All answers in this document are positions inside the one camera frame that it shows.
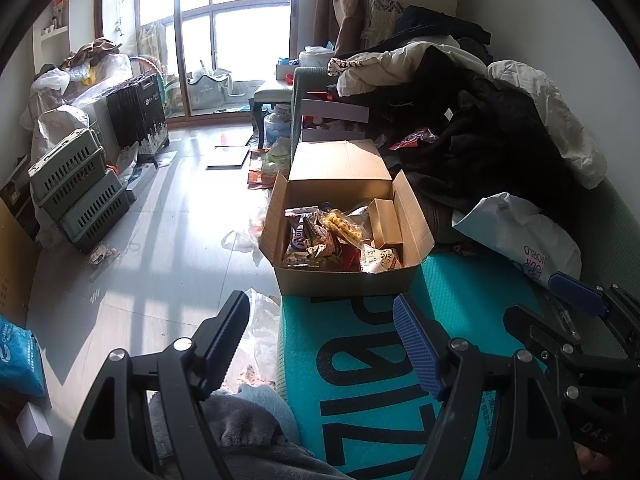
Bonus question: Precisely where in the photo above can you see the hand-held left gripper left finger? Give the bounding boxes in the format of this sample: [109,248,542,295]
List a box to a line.
[59,290,251,480]

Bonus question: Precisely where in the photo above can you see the red foil packet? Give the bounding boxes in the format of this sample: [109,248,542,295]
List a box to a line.
[389,127,438,152]

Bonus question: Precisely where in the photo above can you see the clear plastic basin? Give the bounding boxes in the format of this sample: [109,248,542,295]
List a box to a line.
[187,67,236,111]

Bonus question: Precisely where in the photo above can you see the brown curtain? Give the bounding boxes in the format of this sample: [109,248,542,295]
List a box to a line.
[312,0,371,56]

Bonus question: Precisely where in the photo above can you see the brown folded cloth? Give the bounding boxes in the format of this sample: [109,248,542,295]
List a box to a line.
[415,192,461,246]

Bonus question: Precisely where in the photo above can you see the cream padded coat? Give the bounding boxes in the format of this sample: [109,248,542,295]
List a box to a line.
[487,60,608,191]

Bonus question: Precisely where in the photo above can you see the clear packet yellow snacks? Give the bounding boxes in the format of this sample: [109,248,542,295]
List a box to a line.
[317,207,371,248]

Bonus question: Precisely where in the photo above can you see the pile of black clothes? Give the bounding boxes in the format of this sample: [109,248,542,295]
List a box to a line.
[345,5,586,221]

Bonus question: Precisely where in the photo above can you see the small tan carton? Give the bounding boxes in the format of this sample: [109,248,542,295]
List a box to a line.
[369,199,403,251]

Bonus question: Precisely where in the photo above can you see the brown cardboard box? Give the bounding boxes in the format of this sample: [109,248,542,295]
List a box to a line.
[258,139,435,298]

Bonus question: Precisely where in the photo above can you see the white printed plastic bag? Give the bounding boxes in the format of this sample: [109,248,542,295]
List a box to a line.
[452,192,583,291]

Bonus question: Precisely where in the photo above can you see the small white box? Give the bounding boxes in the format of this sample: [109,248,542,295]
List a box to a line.
[15,402,53,448]

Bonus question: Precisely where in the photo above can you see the person's blue jeans leg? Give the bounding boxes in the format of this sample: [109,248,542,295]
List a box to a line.
[235,382,301,441]

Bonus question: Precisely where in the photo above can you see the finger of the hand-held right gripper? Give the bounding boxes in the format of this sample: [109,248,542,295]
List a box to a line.
[502,305,601,401]
[547,271,640,341]

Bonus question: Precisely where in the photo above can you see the white woven sack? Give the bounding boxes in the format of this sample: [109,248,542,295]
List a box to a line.
[31,104,91,166]

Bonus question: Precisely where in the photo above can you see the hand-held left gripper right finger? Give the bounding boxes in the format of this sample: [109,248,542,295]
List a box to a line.
[392,292,581,480]

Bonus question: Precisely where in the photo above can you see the black radiator heater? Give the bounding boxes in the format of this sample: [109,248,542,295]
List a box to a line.
[106,74,170,156]

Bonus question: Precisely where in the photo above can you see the grey flat board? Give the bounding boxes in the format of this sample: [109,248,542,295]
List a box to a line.
[300,99,368,123]

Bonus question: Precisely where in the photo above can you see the crumpled clear plastic sheet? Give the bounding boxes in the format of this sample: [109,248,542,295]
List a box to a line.
[220,287,283,396]

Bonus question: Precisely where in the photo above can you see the grey slotted crate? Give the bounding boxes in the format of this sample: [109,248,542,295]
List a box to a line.
[59,169,133,254]
[37,152,110,208]
[27,128,107,192]

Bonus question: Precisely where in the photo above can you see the window with brown frame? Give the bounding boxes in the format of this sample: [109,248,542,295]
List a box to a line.
[97,0,306,121]

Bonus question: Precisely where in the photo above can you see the person's grey fleece clothing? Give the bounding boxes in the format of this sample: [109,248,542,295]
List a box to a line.
[147,382,351,480]

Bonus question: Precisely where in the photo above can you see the orange packet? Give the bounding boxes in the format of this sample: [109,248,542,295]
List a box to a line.
[247,170,278,191]

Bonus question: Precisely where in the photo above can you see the blue plastic bag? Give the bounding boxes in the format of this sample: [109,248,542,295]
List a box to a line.
[0,315,48,398]

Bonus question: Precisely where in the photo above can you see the wooden cabinet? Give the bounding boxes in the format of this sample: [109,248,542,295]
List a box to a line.
[0,195,41,331]

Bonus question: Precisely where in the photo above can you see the white tissue pack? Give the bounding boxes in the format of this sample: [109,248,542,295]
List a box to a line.
[299,46,336,68]

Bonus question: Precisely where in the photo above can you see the silver purple snack packet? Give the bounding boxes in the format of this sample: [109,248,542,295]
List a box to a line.
[282,207,346,267]

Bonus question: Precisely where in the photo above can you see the white wall shelf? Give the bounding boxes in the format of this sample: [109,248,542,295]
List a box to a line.
[32,0,71,61]

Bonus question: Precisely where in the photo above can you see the cream jacket spotted lining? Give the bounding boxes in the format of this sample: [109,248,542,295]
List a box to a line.
[327,42,488,98]

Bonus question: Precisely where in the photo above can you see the small clear box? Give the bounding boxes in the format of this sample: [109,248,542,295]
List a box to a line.
[87,242,121,268]

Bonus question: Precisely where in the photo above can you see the brown cloth bundle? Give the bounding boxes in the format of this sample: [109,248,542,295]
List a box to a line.
[62,37,123,68]

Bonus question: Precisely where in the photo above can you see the teal foam mat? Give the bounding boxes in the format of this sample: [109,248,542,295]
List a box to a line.
[275,252,551,480]

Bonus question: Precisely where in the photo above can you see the grey stool dark legs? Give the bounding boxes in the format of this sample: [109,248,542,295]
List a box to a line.
[252,80,296,146]

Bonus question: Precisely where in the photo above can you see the clear blue water jug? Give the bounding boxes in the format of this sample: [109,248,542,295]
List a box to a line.
[262,112,293,148]

